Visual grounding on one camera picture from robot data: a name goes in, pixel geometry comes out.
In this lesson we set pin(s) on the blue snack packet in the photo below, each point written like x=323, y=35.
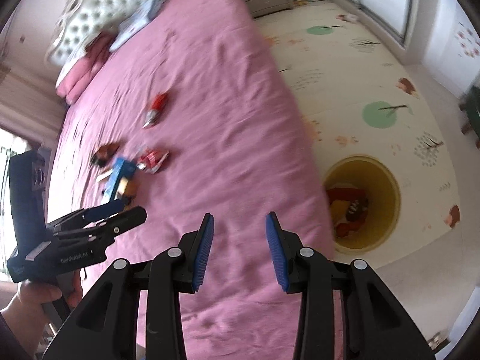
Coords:
x=122, y=169

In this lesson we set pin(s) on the dark green round stool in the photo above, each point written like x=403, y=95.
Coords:
x=470, y=106

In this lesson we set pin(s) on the long red snack wrapper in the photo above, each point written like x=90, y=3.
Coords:
x=154, y=111

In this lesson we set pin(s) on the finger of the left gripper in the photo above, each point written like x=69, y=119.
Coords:
x=120, y=223
x=105, y=211

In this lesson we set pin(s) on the brown black snack wrapper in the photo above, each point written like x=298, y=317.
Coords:
x=104, y=154

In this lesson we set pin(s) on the blue white folded cloth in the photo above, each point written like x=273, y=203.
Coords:
x=141, y=17

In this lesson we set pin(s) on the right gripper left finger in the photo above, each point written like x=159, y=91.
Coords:
x=104, y=324

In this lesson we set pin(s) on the left hand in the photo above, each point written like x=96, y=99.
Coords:
x=23, y=320

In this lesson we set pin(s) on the cartoon tree play mat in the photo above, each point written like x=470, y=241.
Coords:
x=357, y=99

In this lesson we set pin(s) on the white cabinet with stickers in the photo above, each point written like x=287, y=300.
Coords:
x=452, y=53

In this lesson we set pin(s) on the pink bed sheet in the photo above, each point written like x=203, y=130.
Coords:
x=238, y=150

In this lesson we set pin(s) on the red trash inside bin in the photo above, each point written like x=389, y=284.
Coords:
x=348, y=209

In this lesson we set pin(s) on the white tufted headboard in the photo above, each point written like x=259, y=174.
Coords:
x=112, y=3

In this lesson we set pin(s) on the pink pillow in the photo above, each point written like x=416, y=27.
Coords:
x=80, y=70

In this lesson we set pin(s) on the yellow trash bin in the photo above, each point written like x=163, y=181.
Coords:
x=384, y=201

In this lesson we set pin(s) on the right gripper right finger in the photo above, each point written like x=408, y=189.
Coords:
x=375, y=325

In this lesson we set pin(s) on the red white wrapper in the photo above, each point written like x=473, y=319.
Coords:
x=151, y=161

